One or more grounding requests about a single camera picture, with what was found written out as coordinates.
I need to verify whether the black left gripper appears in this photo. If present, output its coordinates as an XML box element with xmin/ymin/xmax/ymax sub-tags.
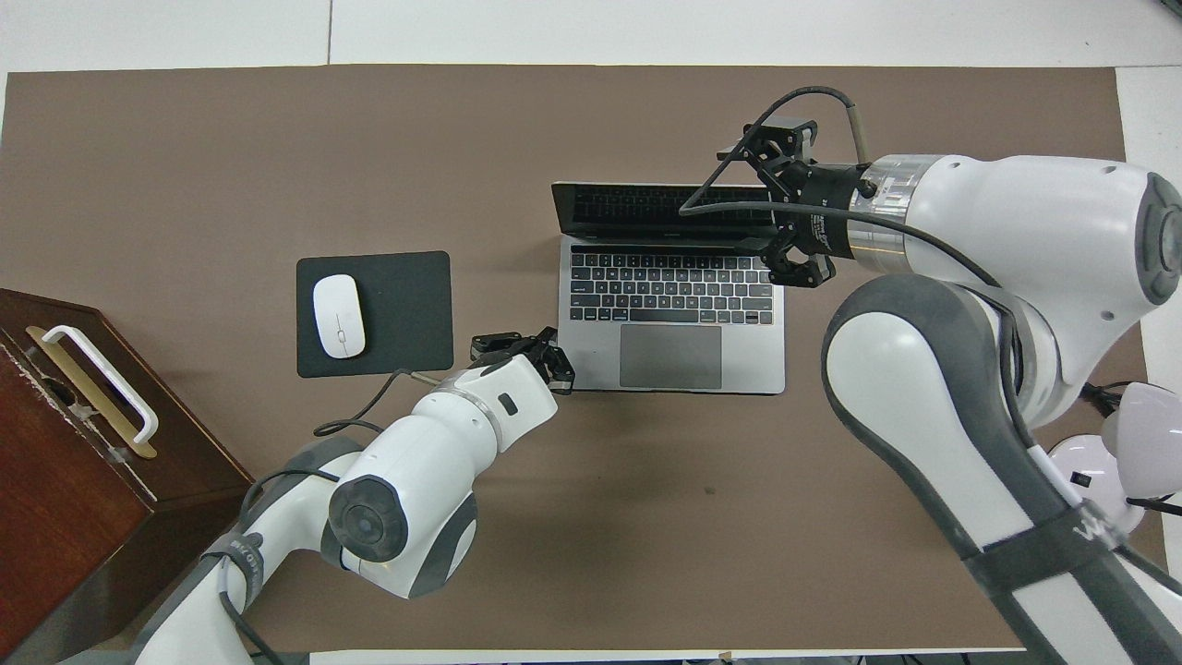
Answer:
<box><xmin>471</xmin><ymin>329</ymin><xmax>575</xmax><ymax>396</ymax></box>

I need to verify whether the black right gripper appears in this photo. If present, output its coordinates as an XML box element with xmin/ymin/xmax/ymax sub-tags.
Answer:
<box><xmin>718</xmin><ymin>120</ymin><xmax>876</xmax><ymax>289</ymax></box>

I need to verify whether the grey aluminium laptop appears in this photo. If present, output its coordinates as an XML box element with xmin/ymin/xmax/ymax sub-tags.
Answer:
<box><xmin>551</xmin><ymin>181</ymin><xmax>787</xmax><ymax>396</ymax></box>

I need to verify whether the black mouse pad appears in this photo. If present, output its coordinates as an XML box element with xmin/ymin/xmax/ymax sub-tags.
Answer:
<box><xmin>295</xmin><ymin>250</ymin><xmax>455</xmax><ymax>380</ymax></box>

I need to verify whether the white computer mouse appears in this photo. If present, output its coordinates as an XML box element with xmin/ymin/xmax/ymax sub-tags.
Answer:
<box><xmin>312</xmin><ymin>274</ymin><xmax>367</xmax><ymax>359</ymax></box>

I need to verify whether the brown table mat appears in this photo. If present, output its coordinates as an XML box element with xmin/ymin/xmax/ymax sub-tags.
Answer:
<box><xmin>0</xmin><ymin>65</ymin><xmax>1148</xmax><ymax>652</ymax></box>

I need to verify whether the white desk lamp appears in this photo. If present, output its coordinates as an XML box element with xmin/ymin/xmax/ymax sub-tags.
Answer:
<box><xmin>1046</xmin><ymin>381</ymin><xmax>1182</xmax><ymax>537</ymax></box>

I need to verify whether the dark brown wooden box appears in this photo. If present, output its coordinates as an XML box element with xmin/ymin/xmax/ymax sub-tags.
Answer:
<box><xmin>0</xmin><ymin>288</ymin><xmax>255</xmax><ymax>665</ymax></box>

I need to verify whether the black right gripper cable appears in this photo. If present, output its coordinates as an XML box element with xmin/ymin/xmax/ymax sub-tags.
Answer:
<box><xmin>679</xmin><ymin>86</ymin><xmax>1049</xmax><ymax>453</ymax></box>

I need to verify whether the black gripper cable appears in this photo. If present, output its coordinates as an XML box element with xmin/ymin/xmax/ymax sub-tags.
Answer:
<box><xmin>217</xmin><ymin>368</ymin><xmax>444</xmax><ymax>665</ymax></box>
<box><xmin>679</xmin><ymin>86</ymin><xmax>1049</xmax><ymax>453</ymax></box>

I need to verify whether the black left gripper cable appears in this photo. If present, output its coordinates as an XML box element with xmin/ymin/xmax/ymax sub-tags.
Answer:
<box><xmin>217</xmin><ymin>368</ymin><xmax>444</xmax><ymax>665</ymax></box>

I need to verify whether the white box handle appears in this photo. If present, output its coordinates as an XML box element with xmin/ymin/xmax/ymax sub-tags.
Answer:
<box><xmin>42</xmin><ymin>327</ymin><xmax>160</xmax><ymax>446</ymax></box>

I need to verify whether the brass handle plate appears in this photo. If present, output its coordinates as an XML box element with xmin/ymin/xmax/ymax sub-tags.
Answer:
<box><xmin>25</xmin><ymin>325</ymin><xmax>158</xmax><ymax>460</ymax></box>

